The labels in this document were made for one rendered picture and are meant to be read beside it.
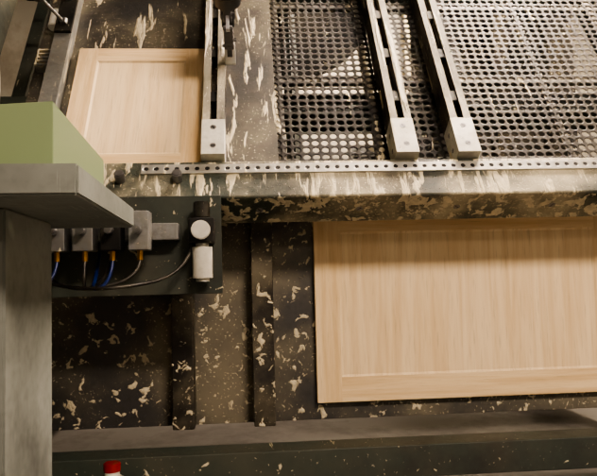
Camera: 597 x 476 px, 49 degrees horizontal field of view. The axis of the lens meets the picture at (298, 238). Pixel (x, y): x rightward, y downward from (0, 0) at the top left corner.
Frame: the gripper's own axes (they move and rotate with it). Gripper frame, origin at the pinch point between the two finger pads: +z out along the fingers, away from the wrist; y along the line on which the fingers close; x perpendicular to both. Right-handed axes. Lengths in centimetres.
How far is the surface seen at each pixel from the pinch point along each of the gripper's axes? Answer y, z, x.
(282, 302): -59, 41, -13
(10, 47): 185, 142, 140
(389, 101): -18.6, 1.9, -43.8
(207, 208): -55, 1, 5
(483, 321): -66, 43, -71
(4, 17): 30, 9, 71
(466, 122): -27, 2, -64
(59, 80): -6.2, 4.0, 47.6
